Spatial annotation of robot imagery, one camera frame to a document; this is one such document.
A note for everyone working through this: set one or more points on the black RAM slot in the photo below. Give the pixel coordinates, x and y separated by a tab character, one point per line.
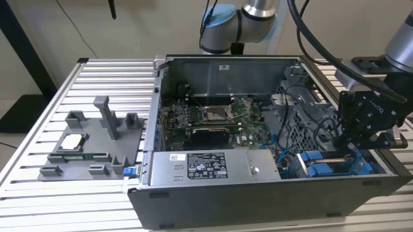
219	99

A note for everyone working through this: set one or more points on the hard disk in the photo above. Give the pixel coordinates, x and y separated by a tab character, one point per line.
312	155

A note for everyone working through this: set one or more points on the silver power supply unit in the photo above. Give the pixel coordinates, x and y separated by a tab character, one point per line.
238	166

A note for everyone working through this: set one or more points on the black stand with base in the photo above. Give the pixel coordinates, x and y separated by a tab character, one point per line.
24	48

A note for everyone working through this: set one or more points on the CPU socket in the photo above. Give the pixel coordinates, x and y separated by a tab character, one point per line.
213	114

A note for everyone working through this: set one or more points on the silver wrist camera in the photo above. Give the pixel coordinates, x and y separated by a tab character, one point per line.
344	79

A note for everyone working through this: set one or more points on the silver CPU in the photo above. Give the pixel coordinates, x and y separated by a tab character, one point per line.
72	141

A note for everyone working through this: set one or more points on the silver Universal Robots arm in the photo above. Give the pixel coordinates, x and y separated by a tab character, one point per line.
221	36

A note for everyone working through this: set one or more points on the black table corner cap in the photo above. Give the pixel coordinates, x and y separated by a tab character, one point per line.
82	60

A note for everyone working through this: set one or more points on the green RAM stick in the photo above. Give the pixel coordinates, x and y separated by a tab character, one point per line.
86	157

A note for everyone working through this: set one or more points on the blue disk carrier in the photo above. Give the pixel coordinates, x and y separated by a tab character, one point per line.
320	169

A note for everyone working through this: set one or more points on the black open PC case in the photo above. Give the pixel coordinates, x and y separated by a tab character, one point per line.
225	207

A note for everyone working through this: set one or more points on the grey plastic cage latch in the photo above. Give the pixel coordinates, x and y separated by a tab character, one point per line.
294	70

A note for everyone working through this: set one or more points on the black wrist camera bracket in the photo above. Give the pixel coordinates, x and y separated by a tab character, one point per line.
367	61

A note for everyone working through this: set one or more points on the perforated metal disk bay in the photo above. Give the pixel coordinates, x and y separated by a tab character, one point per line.
299	130

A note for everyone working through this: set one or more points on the small blue case latch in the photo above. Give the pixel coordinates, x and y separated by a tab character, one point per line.
129	172

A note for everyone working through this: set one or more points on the green motherboard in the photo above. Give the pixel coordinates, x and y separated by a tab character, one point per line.
248	130

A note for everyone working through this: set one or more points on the black graphics card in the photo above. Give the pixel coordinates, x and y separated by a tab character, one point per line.
209	136

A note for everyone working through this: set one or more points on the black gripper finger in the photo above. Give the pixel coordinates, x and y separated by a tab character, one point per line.
344	113
383	140

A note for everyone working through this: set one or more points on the black antenna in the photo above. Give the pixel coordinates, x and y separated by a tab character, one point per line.
112	9

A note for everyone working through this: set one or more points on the grey parts rack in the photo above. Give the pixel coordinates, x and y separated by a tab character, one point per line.
93	145

